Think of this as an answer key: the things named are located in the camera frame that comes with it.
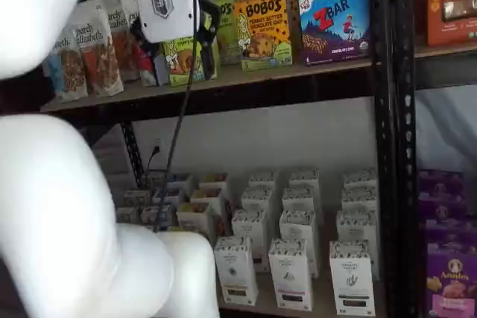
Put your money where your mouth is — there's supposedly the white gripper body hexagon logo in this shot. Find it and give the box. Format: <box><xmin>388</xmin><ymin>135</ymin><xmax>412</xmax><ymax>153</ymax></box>
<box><xmin>132</xmin><ymin>0</ymin><xmax>205</xmax><ymax>44</ymax></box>

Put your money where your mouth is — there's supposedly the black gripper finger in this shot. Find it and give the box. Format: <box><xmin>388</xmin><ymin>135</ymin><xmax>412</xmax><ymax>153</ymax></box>
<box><xmin>192</xmin><ymin>0</ymin><xmax>221</xmax><ymax>81</ymax></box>
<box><xmin>129</xmin><ymin>19</ymin><xmax>164</xmax><ymax>73</ymax></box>

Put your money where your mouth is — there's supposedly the white box yellow strip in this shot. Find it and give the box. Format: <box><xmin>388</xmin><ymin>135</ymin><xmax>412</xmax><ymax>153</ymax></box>
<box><xmin>240</xmin><ymin>185</ymin><xmax>277</xmax><ymax>222</ymax></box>
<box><xmin>230</xmin><ymin>209</ymin><xmax>269</xmax><ymax>273</ymax></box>
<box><xmin>212</xmin><ymin>235</ymin><xmax>259</xmax><ymax>308</ymax></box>
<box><xmin>247</xmin><ymin>169</ymin><xmax>280</xmax><ymax>194</ymax></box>

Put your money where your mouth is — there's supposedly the wooden shelf board with snacks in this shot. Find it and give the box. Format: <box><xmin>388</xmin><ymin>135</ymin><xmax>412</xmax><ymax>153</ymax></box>
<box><xmin>40</xmin><ymin>59</ymin><xmax>374</xmax><ymax>113</ymax></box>

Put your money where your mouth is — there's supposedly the blue Zbar snack box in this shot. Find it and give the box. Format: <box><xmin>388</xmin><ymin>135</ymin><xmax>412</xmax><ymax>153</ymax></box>
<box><xmin>297</xmin><ymin>0</ymin><xmax>373</xmax><ymax>67</ymax></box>

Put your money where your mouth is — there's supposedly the white box blue pattern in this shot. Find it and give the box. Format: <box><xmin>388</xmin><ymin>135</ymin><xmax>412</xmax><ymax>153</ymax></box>
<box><xmin>140</xmin><ymin>203</ymin><xmax>176</xmax><ymax>229</ymax></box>
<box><xmin>165</xmin><ymin>172</ymin><xmax>195</xmax><ymax>193</ymax></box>
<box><xmin>151</xmin><ymin>188</ymin><xmax>186</xmax><ymax>210</ymax></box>

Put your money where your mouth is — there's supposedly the white box colourful top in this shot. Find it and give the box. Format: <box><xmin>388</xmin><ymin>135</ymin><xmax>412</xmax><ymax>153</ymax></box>
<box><xmin>175</xmin><ymin>201</ymin><xmax>216</xmax><ymax>245</ymax></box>
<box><xmin>198</xmin><ymin>172</ymin><xmax>230</xmax><ymax>195</ymax></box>
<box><xmin>189</xmin><ymin>188</ymin><xmax>225</xmax><ymax>215</ymax></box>

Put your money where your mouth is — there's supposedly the white box pink strip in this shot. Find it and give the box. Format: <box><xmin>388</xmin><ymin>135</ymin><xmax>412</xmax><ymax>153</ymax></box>
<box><xmin>281</xmin><ymin>185</ymin><xmax>323</xmax><ymax>222</ymax></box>
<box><xmin>288</xmin><ymin>168</ymin><xmax>321</xmax><ymax>193</ymax></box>
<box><xmin>278</xmin><ymin>209</ymin><xmax>320</xmax><ymax>279</ymax></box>
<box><xmin>268</xmin><ymin>237</ymin><xmax>315</xmax><ymax>313</ymax></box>

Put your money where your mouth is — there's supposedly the white box dark strip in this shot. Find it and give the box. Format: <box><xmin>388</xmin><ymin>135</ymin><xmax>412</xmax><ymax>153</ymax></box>
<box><xmin>335</xmin><ymin>209</ymin><xmax>379</xmax><ymax>282</ymax></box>
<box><xmin>340</xmin><ymin>185</ymin><xmax>379</xmax><ymax>215</ymax></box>
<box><xmin>328</xmin><ymin>240</ymin><xmax>376</xmax><ymax>317</ymax></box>
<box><xmin>342</xmin><ymin>168</ymin><xmax>379</xmax><ymax>191</ymax></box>

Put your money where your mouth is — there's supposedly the wooden shelf board with orange box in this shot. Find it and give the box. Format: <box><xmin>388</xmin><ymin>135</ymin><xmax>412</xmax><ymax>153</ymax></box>
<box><xmin>414</xmin><ymin>39</ymin><xmax>477</xmax><ymax>60</ymax></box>

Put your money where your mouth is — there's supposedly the purple Annie's box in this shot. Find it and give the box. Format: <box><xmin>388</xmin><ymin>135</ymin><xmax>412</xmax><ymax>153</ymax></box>
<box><xmin>426</xmin><ymin>242</ymin><xmax>477</xmax><ymax>318</ymax></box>
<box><xmin>423</xmin><ymin>217</ymin><xmax>477</xmax><ymax>256</ymax></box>
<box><xmin>416</xmin><ymin>169</ymin><xmax>467</xmax><ymax>200</ymax></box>
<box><xmin>417</xmin><ymin>191</ymin><xmax>470</xmax><ymax>230</ymax></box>

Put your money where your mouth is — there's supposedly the wooden shelf board with tea boxes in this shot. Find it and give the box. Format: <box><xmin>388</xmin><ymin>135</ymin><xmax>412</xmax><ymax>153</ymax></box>
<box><xmin>218</xmin><ymin>213</ymin><xmax>385</xmax><ymax>318</ymax></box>

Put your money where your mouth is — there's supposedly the granola bag brown label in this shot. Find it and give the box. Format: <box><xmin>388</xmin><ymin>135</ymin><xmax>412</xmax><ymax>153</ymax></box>
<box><xmin>97</xmin><ymin>0</ymin><xmax>142</xmax><ymax>83</ymax></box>

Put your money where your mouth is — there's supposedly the granola bag red label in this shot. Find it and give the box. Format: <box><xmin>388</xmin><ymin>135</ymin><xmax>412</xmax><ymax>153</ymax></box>
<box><xmin>119</xmin><ymin>0</ymin><xmax>159</xmax><ymax>87</ymax></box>

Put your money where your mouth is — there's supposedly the granola bag orange label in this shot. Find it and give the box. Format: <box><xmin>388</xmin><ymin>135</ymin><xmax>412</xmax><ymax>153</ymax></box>
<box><xmin>71</xmin><ymin>0</ymin><xmax>124</xmax><ymax>98</ymax></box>

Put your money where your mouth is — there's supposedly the granola bag blue label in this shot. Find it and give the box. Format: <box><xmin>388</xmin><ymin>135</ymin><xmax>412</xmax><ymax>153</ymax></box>
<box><xmin>41</xmin><ymin>24</ymin><xmax>89</xmax><ymax>104</ymax></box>

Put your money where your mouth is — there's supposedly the white fabric sheet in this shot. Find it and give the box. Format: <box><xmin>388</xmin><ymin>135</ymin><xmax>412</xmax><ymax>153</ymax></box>
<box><xmin>414</xmin><ymin>85</ymin><xmax>477</xmax><ymax>174</ymax></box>

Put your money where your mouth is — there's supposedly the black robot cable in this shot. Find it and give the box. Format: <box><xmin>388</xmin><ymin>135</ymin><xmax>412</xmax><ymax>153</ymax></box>
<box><xmin>125</xmin><ymin>0</ymin><xmax>199</xmax><ymax>233</ymax></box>

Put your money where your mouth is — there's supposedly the black power plug cord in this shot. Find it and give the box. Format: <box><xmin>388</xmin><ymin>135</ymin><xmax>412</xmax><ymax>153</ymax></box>
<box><xmin>145</xmin><ymin>145</ymin><xmax>162</xmax><ymax>185</ymax></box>

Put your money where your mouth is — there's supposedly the black metal shelf frame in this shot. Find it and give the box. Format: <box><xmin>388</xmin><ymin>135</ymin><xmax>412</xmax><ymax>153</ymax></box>
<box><xmin>40</xmin><ymin>0</ymin><xmax>397</xmax><ymax>318</ymax></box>
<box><xmin>394</xmin><ymin>0</ymin><xmax>477</xmax><ymax>318</ymax></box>

